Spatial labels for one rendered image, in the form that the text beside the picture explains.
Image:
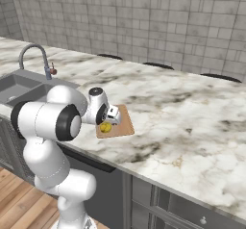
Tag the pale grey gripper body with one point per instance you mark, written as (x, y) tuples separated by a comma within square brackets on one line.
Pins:
[(116, 119)]

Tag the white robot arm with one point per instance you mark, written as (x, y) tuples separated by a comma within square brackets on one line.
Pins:
[(44, 120)]

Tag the wooden cutting board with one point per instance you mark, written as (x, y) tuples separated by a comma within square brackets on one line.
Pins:
[(125, 123)]

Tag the yellow fish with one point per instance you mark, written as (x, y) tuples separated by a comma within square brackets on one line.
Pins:
[(105, 128)]

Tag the black stool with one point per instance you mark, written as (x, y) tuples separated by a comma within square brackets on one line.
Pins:
[(158, 65), (110, 56), (221, 77)]

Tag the dark grey dishwasher front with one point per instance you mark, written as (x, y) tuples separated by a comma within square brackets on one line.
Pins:
[(105, 194)]

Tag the grey narrow cupboard door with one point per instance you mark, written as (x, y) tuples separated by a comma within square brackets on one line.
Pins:
[(142, 200)]

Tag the grey curved tap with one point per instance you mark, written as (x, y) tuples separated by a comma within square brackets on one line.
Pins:
[(46, 66)]

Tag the grey double sink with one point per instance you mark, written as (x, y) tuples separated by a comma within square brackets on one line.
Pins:
[(22, 87)]

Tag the grey drawer front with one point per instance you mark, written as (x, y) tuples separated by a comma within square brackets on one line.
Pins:
[(205, 215)]

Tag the white round knob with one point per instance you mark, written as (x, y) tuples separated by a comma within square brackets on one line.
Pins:
[(202, 220)]

